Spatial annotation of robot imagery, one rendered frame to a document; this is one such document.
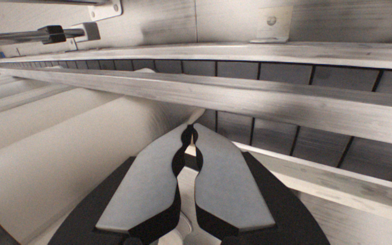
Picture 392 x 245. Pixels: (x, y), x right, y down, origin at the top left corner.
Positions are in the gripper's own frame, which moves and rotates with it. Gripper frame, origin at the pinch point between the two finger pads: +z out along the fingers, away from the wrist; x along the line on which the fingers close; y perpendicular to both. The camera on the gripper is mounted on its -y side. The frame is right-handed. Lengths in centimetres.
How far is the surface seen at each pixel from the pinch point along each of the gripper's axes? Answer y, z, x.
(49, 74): -3.9, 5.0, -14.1
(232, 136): 3.9, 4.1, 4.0
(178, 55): -4.3, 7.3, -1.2
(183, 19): -7.9, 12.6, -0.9
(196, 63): -3.5, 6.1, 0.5
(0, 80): -2.6, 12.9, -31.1
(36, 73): -3.8, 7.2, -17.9
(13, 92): -1.3, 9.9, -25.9
